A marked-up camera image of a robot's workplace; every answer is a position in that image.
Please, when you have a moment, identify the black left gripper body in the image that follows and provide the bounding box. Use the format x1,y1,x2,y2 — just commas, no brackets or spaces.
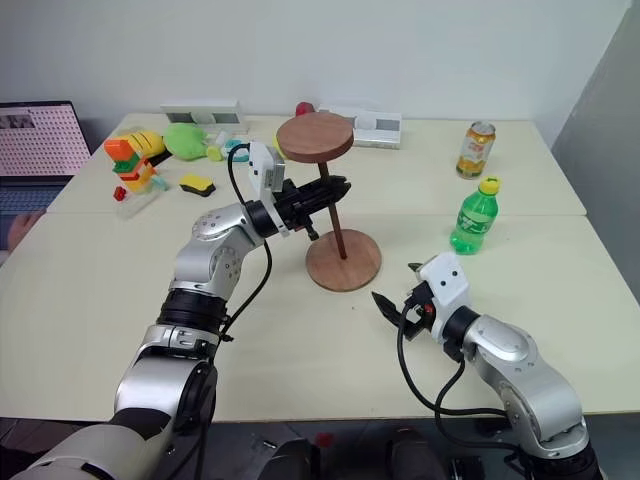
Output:
274,180,321,242

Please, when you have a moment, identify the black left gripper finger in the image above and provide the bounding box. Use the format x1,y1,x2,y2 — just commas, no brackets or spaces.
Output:
298,176,353,200
301,191,350,217

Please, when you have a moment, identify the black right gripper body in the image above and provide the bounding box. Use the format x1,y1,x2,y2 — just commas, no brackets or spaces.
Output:
399,280,437,343

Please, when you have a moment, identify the wooden pole with round top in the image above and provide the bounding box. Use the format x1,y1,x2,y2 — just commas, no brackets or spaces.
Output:
275,112,355,260

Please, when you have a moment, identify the round wooden base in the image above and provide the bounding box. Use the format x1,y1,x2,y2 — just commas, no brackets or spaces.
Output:
305,228,384,293

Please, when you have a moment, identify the person's bare hand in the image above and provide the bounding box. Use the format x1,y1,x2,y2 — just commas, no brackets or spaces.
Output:
6,211,47,251

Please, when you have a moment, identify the green plastic soda bottle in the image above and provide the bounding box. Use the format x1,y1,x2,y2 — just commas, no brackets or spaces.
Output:
449,174,503,257

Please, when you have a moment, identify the white box with grey windows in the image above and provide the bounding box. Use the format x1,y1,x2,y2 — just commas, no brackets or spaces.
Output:
317,104,404,151
159,100,250,134

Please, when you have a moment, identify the teal and white small toy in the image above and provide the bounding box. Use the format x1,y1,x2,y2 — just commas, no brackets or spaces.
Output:
215,130,252,164

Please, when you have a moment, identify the yellow and black sponge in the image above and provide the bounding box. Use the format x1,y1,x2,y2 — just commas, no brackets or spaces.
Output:
178,173,217,197

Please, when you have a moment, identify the green plush toy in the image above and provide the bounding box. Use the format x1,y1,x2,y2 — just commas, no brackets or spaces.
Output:
162,122,210,162

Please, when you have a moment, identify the orange drink can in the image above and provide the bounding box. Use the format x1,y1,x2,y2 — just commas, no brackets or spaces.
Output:
455,120,497,181

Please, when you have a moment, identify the dark rounded shape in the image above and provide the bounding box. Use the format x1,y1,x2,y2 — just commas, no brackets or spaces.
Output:
259,436,322,480
385,426,444,480

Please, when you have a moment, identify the clear plastic plate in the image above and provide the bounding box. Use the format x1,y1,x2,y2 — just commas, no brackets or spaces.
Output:
115,175,171,221

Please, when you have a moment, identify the yellow striped plush toy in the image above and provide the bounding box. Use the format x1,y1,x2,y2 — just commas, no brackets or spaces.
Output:
118,128,167,157

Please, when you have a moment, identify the colourful toy block tower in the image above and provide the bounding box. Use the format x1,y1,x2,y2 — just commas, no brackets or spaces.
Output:
103,135,170,194

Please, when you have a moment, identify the open laptop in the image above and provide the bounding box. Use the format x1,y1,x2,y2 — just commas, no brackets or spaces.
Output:
0,100,94,251

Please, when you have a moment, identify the grey robot torso shell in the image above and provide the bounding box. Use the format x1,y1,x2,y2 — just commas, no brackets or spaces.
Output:
0,422,169,480

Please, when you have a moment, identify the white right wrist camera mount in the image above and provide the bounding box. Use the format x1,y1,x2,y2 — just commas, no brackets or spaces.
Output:
417,251,474,346

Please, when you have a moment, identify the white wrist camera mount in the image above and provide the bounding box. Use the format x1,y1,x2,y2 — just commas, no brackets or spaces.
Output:
417,251,474,346
243,140,292,238

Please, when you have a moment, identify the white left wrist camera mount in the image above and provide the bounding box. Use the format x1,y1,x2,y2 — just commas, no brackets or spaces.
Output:
243,140,292,238

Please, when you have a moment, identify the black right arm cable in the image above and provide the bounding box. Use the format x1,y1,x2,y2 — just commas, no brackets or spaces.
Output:
396,294,531,480

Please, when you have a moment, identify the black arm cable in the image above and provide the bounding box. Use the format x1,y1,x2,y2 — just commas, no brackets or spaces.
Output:
197,142,275,480
396,294,531,480

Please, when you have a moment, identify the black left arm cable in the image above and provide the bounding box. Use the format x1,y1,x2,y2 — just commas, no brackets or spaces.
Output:
197,142,275,480

